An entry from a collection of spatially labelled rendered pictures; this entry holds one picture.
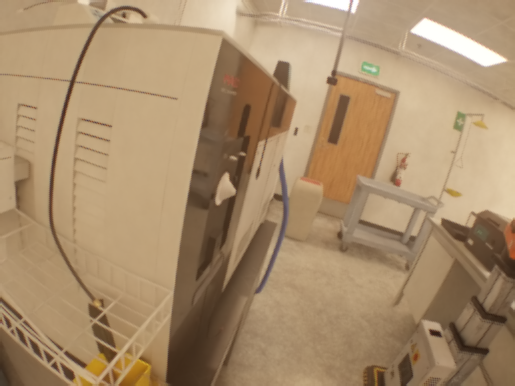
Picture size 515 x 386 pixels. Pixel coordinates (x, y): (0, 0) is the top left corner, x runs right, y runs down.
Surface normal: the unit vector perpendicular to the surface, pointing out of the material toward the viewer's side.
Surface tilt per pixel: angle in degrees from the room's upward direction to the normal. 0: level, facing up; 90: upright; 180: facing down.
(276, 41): 90
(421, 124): 90
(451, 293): 90
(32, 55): 90
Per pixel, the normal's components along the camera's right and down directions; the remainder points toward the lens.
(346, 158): -0.20, 0.26
